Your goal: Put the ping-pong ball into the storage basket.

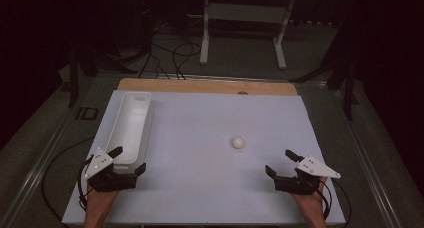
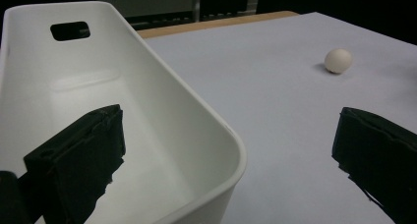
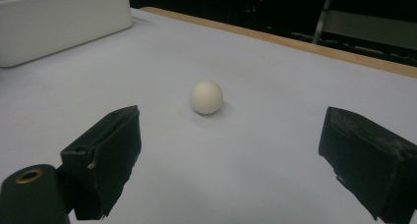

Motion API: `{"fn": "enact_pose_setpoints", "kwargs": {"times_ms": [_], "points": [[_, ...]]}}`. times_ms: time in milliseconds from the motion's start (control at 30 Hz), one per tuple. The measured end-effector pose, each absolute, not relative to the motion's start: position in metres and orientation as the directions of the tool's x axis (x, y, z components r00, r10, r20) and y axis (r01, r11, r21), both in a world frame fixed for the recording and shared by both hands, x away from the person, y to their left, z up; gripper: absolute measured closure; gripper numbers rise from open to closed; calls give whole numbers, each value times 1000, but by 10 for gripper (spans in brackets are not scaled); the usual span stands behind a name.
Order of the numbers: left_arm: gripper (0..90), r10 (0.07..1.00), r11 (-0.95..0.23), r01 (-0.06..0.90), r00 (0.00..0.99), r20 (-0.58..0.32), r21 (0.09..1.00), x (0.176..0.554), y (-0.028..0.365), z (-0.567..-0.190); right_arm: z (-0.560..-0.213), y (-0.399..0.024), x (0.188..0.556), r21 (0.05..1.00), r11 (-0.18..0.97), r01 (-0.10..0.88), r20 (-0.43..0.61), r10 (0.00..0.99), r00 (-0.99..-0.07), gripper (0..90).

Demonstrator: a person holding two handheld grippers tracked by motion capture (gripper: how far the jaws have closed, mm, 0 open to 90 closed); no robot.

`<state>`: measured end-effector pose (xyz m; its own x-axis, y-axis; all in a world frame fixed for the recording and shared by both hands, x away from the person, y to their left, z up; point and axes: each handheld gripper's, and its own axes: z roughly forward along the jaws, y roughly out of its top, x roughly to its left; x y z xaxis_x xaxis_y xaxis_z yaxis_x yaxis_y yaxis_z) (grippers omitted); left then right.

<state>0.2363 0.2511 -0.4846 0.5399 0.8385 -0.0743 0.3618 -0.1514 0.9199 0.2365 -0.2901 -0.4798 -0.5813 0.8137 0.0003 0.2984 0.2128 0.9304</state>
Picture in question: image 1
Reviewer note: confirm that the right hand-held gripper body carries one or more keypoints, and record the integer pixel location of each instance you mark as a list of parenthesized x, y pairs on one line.
[(315, 169)]

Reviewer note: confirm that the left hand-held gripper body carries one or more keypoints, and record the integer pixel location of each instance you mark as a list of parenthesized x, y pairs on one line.
[(100, 163)]

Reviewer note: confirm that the white plastic bin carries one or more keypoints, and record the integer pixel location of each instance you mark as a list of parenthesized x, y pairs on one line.
[(130, 128)]

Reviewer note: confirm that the white ball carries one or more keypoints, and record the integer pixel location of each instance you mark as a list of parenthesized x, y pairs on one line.
[(238, 142)]

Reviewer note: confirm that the person's right hand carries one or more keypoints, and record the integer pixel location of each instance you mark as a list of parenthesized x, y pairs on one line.
[(311, 203)]

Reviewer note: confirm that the person's left hand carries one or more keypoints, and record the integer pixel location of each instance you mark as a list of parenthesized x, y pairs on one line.
[(98, 199)]

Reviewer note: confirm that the white table mat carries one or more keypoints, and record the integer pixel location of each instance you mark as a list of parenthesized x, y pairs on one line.
[(200, 181)]

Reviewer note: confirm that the black tripod stand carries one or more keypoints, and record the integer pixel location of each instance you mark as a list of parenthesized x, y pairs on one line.
[(74, 78), (348, 94)]

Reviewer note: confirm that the wooden table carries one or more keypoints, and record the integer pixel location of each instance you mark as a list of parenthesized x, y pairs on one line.
[(200, 86)]

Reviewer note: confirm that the white metal stand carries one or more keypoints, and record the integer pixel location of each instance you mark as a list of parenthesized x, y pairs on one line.
[(246, 13)]

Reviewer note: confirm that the metal floor rail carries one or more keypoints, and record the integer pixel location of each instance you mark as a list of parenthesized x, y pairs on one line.
[(363, 161), (36, 168)]

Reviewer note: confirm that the black rectangular floor frame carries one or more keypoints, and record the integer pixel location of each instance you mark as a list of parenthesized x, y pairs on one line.
[(80, 114)]

